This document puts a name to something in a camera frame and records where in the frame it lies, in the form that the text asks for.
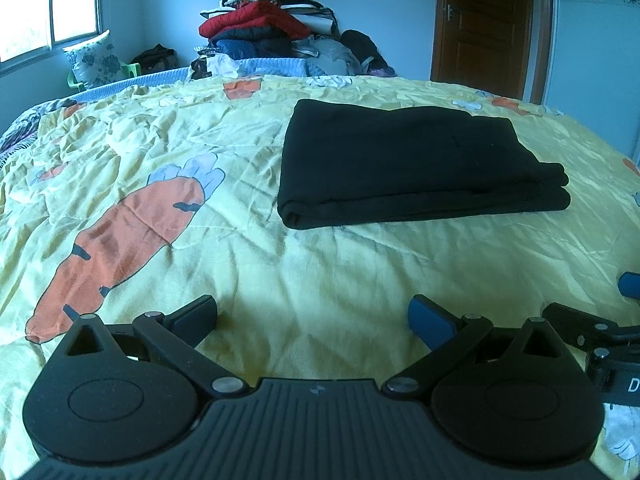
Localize white wardrobe with flower stickers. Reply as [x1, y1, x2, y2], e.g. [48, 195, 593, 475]
[549, 0, 640, 161]

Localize window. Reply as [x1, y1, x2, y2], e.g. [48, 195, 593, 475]
[0, 0, 104, 72]

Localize green plastic chair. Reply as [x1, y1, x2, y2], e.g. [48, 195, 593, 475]
[67, 62, 142, 94]

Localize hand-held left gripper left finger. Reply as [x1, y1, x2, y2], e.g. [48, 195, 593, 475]
[62, 295, 251, 401]

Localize yellow carrot print blanket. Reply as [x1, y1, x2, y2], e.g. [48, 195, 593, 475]
[0, 74, 640, 467]

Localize dark bag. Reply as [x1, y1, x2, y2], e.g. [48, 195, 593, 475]
[131, 43, 179, 74]

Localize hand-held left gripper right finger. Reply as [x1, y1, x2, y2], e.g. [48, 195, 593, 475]
[382, 295, 566, 396]

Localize brown wooden door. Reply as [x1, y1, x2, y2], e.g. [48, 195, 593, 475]
[431, 0, 554, 105]

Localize black pants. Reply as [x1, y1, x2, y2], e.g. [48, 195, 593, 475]
[276, 99, 572, 231]

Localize pile of clothes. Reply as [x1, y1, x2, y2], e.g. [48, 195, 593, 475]
[190, 0, 398, 81]

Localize floral pillow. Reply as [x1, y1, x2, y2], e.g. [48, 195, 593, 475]
[63, 30, 126, 92]

